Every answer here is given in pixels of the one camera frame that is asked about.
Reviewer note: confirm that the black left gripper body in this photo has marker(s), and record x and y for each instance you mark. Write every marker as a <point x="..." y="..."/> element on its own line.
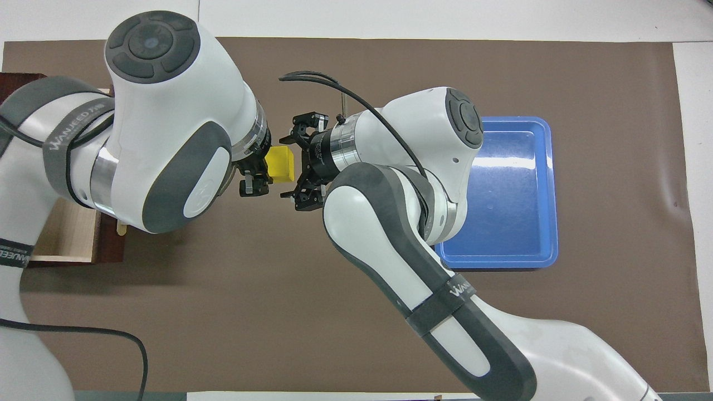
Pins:
<point x="257" y="164"/>

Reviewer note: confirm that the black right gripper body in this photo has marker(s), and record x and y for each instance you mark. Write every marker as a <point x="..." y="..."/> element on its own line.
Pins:
<point x="316" y="159"/>

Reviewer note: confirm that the yellow cube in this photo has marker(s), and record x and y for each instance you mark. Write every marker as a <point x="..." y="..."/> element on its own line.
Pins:
<point x="280" y="164"/>

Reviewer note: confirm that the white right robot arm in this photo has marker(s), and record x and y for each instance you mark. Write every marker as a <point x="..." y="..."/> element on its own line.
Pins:
<point x="379" y="234"/>

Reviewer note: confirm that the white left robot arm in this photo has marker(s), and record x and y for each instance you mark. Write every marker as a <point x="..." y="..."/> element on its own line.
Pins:
<point x="167" y="111"/>

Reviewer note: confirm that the brown table mat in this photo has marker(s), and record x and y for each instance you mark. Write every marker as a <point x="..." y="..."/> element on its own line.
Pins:
<point x="223" y="334"/>

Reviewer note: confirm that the blue plastic tray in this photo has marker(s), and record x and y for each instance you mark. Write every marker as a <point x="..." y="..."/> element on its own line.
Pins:
<point x="512" y="195"/>

